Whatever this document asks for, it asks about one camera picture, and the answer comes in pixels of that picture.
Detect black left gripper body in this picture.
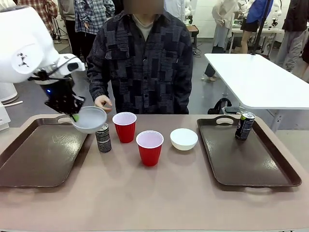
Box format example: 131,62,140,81
44,77,85,115

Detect white plastic bowl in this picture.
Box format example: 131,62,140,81
169,128,199,151
72,106,108,135

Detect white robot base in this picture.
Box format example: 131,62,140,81
0,82,24,106

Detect person's right hand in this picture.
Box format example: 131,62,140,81
94,95,113,113

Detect black patterned drink can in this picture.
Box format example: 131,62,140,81
95,123,112,154

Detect red plastic cup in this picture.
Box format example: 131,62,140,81
112,112,138,144
136,130,164,167

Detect brown plastic tray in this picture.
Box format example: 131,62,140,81
0,115,90,189
197,115,303,193

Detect bystander in red plaid shirt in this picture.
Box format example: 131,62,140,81
0,0,60,41

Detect person in patterned dark shirt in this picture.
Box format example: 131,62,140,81
86,6,194,115

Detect black chair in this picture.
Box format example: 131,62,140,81
208,98,243,115

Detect black green-topped drink can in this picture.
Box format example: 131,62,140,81
235,111,256,141

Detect bystander in white coat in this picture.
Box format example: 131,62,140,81
201,0,242,83

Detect white folding table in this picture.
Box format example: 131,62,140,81
204,53,309,132

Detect bystander in blue top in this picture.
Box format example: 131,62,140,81
232,0,275,54

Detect black pole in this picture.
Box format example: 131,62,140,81
251,0,274,56

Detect bystander in grey trousers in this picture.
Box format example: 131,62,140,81
276,0,309,73

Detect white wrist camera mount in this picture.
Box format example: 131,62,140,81
54,54,86,78

